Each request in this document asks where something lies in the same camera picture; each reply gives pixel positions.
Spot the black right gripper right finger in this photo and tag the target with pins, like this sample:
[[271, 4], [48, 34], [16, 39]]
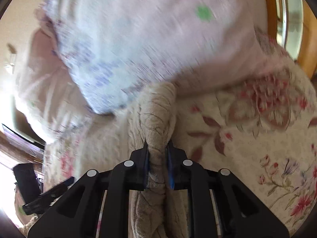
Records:
[[220, 205]]

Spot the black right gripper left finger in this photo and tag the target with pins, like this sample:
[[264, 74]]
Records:
[[97, 205]]

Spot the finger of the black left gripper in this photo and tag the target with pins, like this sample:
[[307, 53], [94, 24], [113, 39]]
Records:
[[40, 205]]

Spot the beige cable-knit sweater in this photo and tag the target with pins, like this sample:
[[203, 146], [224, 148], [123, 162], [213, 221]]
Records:
[[101, 142]]

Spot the pink floral pillow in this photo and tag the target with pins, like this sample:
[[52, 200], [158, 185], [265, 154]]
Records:
[[45, 93]]

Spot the cream floral bedspread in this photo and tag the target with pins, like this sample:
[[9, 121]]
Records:
[[263, 130]]

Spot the blue floral pillow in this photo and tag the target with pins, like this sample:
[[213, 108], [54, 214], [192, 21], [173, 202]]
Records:
[[114, 48]]

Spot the wooden headboard frame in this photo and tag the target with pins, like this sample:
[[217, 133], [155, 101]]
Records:
[[292, 23]]

